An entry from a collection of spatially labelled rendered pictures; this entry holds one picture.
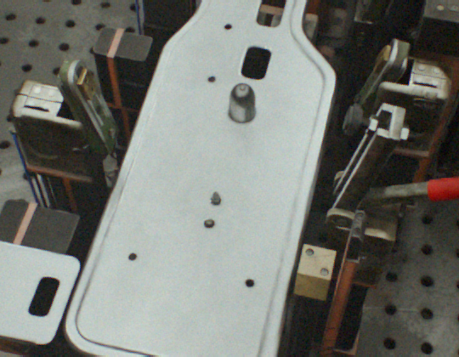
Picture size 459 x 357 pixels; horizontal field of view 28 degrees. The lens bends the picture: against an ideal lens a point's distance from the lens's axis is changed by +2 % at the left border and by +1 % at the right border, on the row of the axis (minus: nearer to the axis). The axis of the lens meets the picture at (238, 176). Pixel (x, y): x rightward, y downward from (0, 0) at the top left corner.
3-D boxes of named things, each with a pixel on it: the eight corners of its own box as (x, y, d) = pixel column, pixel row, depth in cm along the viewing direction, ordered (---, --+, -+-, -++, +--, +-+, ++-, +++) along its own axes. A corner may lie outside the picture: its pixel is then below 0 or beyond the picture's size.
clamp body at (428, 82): (339, 194, 137) (376, 33, 105) (415, 211, 136) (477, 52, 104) (327, 247, 132) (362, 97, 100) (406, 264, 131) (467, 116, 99)
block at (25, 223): (44, 285, 128) (3, 184, 104) (121, 302, 127) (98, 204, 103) (19, 348, 123) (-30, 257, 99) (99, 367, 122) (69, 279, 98)
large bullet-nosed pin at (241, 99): (231, 106, 110) (232, 72, 104) (257, 111, 110) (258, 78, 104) (225, 127, 108) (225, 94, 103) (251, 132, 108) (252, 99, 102)
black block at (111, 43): (114, 139, 141) (89, 13, 116) (180, 154, 140) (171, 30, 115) (98, 182, 137) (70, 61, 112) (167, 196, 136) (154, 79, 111)
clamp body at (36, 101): (61, 204, 135) (14, 57, 105) (138, 221, 134) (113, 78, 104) (39, 258, 131) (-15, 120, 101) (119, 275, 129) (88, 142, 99)
